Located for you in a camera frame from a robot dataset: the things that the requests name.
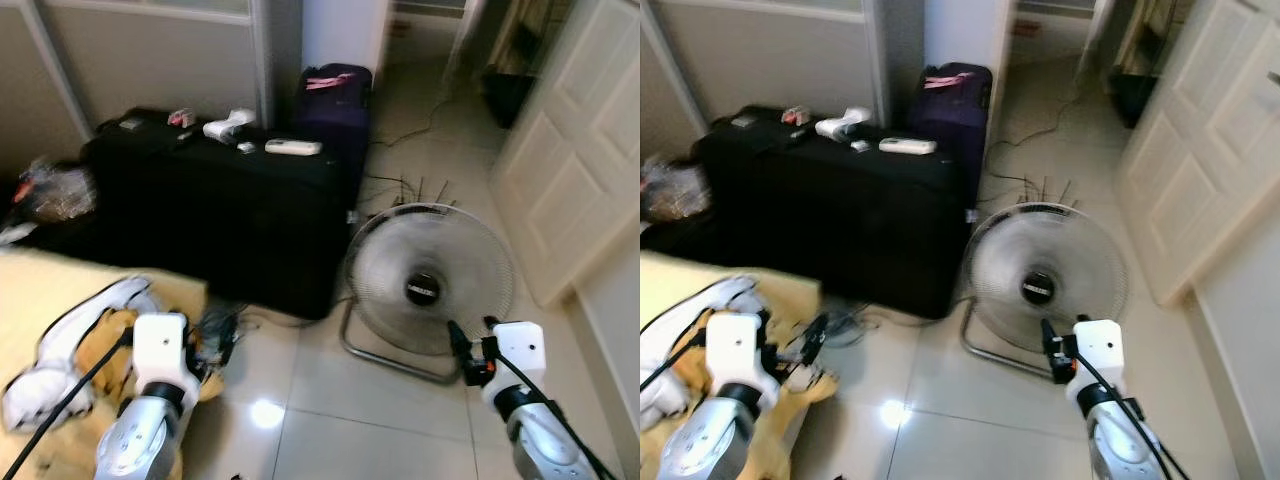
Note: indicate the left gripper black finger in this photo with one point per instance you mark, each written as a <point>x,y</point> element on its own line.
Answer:
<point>816,340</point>
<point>226,338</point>

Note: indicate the yellow egg print blanket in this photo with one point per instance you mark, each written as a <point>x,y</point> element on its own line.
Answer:
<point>670,280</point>
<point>60,275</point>

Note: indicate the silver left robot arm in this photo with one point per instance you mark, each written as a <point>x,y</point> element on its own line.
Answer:
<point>700,440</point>
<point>140,440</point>

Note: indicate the round metal floor fan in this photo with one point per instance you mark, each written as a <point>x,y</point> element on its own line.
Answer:
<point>1020,260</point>
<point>400,260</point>

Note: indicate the large black suitcase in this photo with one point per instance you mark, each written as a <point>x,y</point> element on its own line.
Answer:
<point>830,220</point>
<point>220,220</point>

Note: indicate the white panelled door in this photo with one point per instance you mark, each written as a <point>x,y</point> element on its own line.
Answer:
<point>1200,150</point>
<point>575,150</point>

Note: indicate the clear plastic bag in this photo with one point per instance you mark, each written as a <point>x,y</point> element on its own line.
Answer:
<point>668,190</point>
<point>60,190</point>

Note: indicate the white remote control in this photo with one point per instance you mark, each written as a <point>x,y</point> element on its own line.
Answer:
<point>907,146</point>
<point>293,147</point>

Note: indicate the white handheld device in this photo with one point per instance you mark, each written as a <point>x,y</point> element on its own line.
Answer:
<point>842,123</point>
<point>228,125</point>

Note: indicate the small pink box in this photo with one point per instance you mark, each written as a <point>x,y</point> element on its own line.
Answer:
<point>796,115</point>
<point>181,117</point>

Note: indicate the small grey flat item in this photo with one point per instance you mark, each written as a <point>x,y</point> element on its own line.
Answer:
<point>744,122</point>
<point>132,124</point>

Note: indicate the black waste bin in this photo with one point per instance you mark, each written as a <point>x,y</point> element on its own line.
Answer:
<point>1133,98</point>
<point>508,95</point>

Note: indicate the purple suitcase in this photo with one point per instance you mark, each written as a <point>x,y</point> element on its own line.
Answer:
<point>340,120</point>
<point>955,125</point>

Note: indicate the pink ribbon tag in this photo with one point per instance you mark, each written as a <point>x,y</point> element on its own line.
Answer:
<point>325,82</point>
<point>942,82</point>

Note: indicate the grey sliding wardrobe door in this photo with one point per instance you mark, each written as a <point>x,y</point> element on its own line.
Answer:
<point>150,60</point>
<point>770,60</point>

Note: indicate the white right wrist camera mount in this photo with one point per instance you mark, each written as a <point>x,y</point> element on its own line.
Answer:
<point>518,355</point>
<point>1098,352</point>

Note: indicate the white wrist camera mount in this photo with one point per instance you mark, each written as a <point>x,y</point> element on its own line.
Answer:
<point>1098,352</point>
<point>735,348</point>
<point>518,355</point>
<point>160,350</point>

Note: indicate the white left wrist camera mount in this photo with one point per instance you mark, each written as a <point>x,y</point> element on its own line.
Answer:
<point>735,348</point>
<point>160,350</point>

